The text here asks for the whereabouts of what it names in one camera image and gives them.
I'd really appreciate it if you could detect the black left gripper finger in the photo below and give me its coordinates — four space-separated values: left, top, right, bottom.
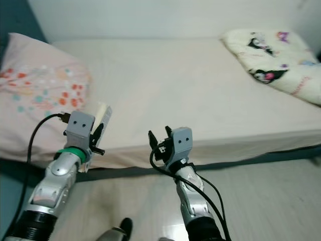
90 118 105 141

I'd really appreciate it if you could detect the pink pillow with coloured dots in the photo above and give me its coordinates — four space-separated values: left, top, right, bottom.
0 32 94 170

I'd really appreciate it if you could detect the cream mattress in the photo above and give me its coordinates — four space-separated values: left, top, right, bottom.
45 36 321 170

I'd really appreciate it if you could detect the robot left leg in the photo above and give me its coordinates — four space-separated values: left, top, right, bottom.
90 216 134 241

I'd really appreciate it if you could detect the blue fabric headboard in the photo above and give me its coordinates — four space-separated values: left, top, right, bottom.
0 0 49 48

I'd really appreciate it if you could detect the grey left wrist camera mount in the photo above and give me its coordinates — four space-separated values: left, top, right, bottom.
63 110 97 151

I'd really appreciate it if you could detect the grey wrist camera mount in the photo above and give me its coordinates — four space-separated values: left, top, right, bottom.
170 126 195 164
63 110 97 151

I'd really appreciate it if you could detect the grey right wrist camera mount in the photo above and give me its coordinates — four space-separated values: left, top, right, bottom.
170 126 195 164

